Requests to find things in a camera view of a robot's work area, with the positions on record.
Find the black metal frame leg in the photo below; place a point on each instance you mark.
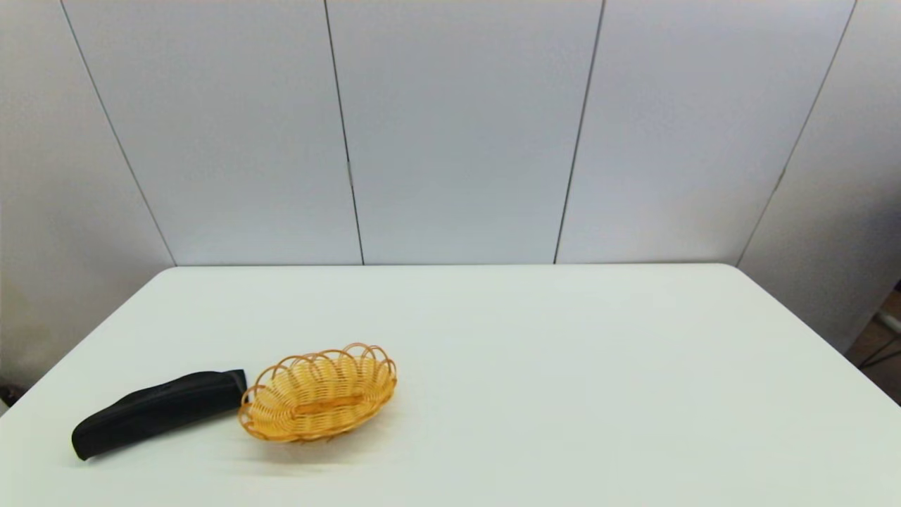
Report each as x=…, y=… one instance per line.
x=888, y=358

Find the yellow wicker basket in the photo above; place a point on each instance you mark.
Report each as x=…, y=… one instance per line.
x=317, y=405

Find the black glasses case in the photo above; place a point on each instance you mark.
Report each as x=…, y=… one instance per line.
x=158, y=412

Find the grey metal tube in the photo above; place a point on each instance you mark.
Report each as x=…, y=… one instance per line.
x=890, y=322

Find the small dark background object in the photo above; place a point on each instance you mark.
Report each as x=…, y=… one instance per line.
x=5, y=394

